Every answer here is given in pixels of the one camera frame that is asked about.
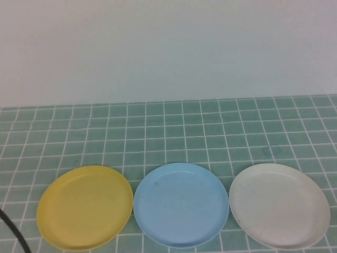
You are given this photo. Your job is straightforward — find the yellow round plastic plate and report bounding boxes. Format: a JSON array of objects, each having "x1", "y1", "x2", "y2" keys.
[{"x1": 36, "y1": 165, "x2": 134, "y2": 251}]

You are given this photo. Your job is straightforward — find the green white grid tablecloth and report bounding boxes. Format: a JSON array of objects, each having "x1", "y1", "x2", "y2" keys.
[{"x1": 0, "y1": 94, "x2": 337, "y2": 253}]

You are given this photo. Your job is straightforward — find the light blue round plastic plate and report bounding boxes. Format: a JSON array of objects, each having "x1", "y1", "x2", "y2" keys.
[{"x1": 133, "y1": 162, "x2": 229, "y2": 248}]

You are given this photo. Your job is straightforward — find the white round plastic plate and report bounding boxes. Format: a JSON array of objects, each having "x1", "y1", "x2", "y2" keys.
[{"x1": 229, "y1": 163, "x2": 331, "y2": 250}]

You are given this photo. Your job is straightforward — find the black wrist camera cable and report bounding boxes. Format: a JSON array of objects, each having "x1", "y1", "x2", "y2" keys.
[{"x1": 0, "y1": 209, "x2": 30, "y2": 253}]

